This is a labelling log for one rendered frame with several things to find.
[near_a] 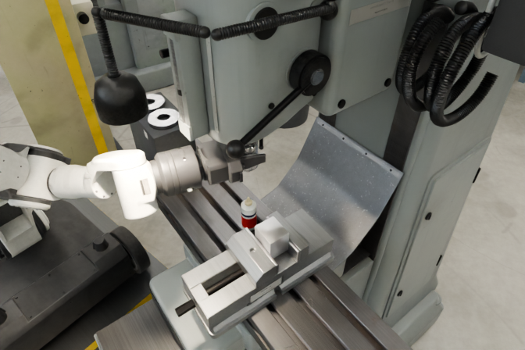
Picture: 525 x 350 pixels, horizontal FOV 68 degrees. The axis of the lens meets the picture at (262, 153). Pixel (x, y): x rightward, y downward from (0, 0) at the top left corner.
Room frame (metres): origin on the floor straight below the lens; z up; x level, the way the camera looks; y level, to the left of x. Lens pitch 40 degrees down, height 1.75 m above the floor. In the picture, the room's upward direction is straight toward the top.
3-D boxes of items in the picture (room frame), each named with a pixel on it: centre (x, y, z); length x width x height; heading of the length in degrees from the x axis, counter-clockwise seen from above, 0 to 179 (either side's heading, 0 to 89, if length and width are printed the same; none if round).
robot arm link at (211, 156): (0.58, 0.12, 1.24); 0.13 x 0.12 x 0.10; 23
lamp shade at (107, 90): (0.48, 0.21, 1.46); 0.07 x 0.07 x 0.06
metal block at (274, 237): (0.55, -0.02, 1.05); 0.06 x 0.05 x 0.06; 35
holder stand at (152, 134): (0.94, 0.31, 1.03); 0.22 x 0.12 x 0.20; 36
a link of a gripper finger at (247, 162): (0.59, 0.02, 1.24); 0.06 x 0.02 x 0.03; 113
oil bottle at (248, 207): (0.68, 0.04, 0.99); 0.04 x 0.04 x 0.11
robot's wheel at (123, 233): (0.92, 0.52, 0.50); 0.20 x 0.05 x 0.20; 50
